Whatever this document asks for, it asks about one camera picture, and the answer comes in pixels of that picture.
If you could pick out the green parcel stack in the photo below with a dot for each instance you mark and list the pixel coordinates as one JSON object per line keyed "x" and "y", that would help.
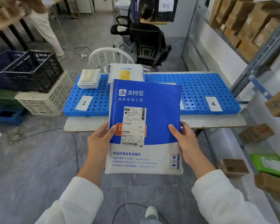
{"x": 270, "y": 164}

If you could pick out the stack of brown cardboard boxes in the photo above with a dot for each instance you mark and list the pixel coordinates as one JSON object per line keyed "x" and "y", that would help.
{"x": 247, "y": 23}

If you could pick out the white mailer yellow label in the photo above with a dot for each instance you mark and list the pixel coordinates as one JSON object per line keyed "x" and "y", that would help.
{"x": 135, "y": 69}

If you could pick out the white number card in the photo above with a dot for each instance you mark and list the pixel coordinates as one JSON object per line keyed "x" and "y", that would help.
{"x": 182, "y": 104}
{"x": 214, "y": 104}
{"x": 84, "y": 103}

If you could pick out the black smartphone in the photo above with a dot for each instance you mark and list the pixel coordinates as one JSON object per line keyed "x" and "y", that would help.
{"x": 5, "y": 113}

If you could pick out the small yellow desk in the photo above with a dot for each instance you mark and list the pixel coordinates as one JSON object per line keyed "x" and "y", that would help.
{"x": 158, "y": 22}

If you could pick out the stack of blue mailers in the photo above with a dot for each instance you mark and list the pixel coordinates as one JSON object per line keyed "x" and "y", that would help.
{"x": 163, "y": 109}

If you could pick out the white refrigerator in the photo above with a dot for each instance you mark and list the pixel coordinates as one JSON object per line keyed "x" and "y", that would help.
{"x": 84, "y": 4}

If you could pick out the open cardboard carton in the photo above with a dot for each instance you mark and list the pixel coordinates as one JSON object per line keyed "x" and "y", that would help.
{"x": 4, "y": 9}

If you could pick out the black crate with paper sign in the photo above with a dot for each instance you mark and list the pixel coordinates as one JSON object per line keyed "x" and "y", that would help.
{"x": 168, "y": 16}

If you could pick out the person's right hand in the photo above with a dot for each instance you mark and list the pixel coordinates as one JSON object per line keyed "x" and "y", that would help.
{"x": 190, "y": 146}

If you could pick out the blue crate with paper sign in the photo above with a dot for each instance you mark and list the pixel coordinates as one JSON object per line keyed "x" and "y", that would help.
{"x": 134, "y": 9}

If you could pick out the person's left forearm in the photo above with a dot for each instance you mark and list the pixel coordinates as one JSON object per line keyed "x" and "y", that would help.
{"x": 77, "y": 200}

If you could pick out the black metal table frame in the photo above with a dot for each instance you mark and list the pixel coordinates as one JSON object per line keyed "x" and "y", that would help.
{"x": 199, "y": 132}

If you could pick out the white power strip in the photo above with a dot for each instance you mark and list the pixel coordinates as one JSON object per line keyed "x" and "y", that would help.
{"x": 84, "y": 55}

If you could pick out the clear bagged parcel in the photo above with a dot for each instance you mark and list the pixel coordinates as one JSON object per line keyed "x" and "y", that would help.
{"x": 89, "y": 75}

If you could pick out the black office chair patterned back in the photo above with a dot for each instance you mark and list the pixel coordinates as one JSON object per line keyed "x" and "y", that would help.
{"x": 149, "y": 46}

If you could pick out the person's white right shoe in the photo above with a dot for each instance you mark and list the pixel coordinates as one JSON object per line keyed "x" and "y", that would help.
{"x": 151, "y": 212}

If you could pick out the oblong brown box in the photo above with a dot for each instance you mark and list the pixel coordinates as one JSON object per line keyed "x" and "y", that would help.
{"x": 278, "y": 104}

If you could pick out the grey metal shelf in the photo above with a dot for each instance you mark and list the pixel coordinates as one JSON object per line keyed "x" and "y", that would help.
{"x": 259, "y": 59}
{"x": 188, "y": 32}

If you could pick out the person's right leg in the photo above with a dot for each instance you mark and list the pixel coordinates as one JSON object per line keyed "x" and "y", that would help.
{"x": 150, "y": 221}

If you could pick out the small brown box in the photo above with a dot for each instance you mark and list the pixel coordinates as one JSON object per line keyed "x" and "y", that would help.
{"x": 256, "y": 132}
{"x": 273, "y": 184}

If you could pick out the white plastic bin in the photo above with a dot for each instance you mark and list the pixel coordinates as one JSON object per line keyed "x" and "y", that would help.
{"x": 122, "y": 6}

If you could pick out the black mesh office chair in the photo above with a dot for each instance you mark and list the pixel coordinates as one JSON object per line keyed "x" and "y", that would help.
{"x": 121, "y": 27}

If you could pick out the green plastic crate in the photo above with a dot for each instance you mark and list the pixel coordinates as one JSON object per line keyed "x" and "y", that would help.
{"x": 4, "y": 97}

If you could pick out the person's left hand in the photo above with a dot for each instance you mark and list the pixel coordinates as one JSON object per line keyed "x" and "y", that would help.
{"x": 98, "y": 146}

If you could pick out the person's right forearm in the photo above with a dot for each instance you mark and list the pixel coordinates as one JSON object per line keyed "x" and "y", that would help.
{"x": 224, "y": 202}

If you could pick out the navy blue plastic crate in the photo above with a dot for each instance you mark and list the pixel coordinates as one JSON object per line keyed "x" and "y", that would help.
{"x": 0, "y": 76}

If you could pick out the cream plastic crate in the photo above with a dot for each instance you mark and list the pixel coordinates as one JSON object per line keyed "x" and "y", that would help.
{"x": 51, "y": 100}

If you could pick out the black plastic crate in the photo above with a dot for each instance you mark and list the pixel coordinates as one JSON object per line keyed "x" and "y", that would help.
{"x": 37, "y": 74}

